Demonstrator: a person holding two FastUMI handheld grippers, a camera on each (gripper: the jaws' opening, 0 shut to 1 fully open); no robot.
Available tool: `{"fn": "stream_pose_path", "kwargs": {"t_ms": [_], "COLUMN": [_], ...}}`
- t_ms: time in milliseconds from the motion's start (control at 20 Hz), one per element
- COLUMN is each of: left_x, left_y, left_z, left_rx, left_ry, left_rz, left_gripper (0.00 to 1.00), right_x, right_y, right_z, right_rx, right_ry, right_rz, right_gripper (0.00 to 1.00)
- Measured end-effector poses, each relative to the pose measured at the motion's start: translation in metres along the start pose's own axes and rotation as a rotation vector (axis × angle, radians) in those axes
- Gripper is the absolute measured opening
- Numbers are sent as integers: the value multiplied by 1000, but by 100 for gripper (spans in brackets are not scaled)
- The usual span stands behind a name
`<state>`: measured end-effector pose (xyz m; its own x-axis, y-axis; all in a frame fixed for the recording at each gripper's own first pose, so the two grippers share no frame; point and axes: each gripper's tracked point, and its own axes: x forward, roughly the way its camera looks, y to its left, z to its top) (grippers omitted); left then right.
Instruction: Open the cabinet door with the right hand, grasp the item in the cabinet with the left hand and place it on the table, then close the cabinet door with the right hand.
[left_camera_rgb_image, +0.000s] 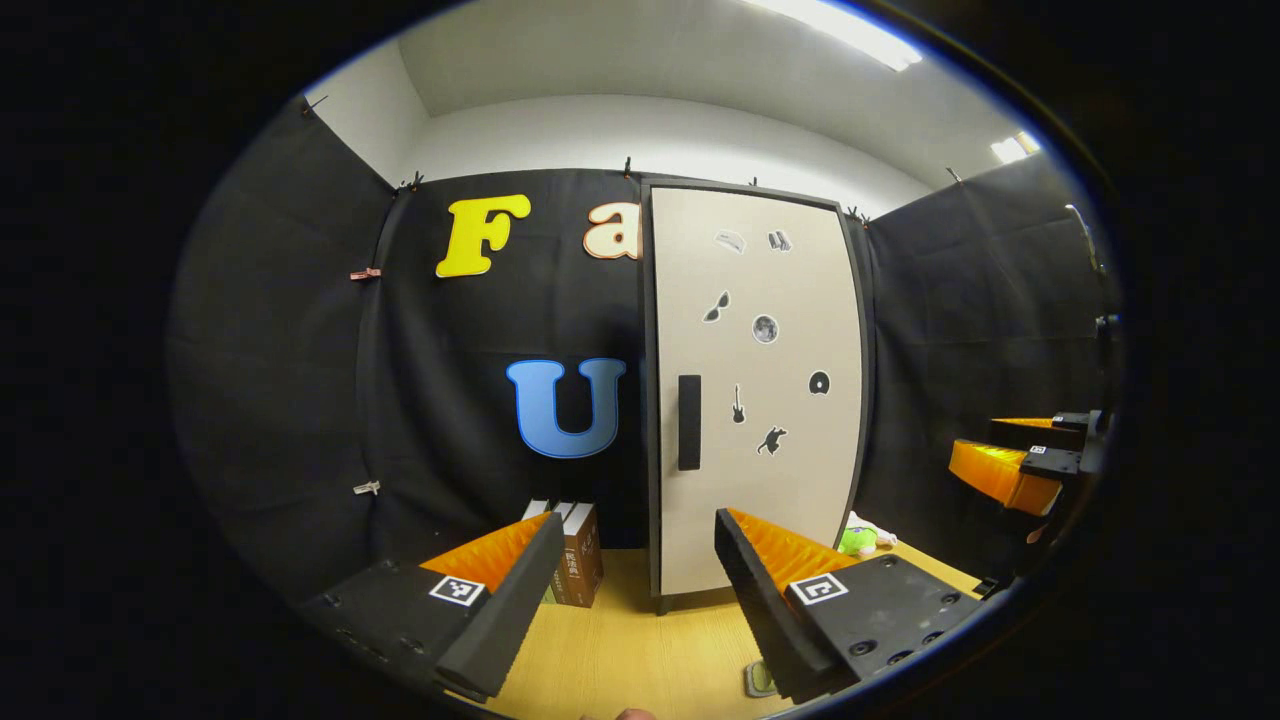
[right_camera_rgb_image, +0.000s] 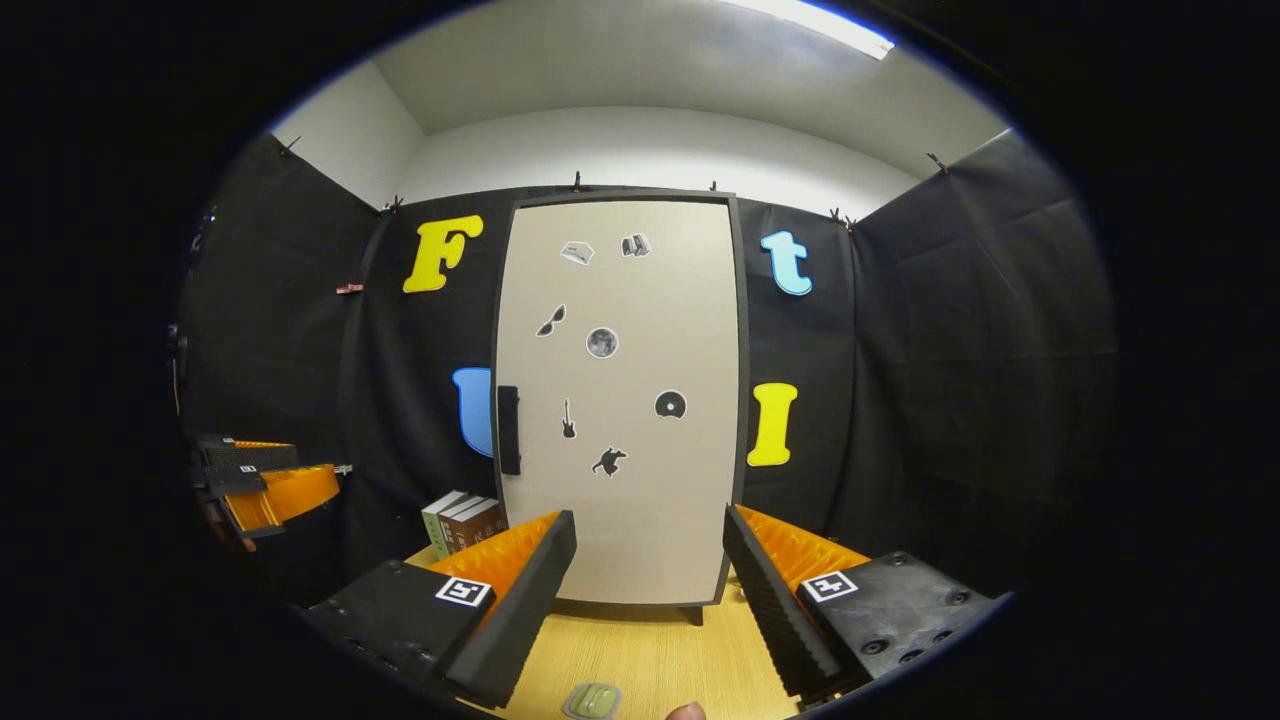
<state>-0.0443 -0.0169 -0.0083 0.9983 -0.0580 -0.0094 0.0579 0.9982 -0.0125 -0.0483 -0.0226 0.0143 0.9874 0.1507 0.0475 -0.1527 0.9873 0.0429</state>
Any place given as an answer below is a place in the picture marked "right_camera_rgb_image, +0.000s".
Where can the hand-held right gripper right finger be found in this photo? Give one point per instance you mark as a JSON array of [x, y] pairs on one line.
[[765, 600]]

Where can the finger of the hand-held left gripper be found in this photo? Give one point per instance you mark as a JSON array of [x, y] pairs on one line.
[[245, 455], [295, 495]]

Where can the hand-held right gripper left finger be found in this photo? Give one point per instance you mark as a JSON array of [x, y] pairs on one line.
[[520, 600]]

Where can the grey coaster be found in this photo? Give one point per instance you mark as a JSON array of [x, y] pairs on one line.
[[568, 708]]

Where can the black backdrop cloth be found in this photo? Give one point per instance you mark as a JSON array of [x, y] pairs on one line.
[[950, 350]]

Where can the ceiling light panel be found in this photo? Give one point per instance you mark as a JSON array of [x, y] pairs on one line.
[[820, 28]]

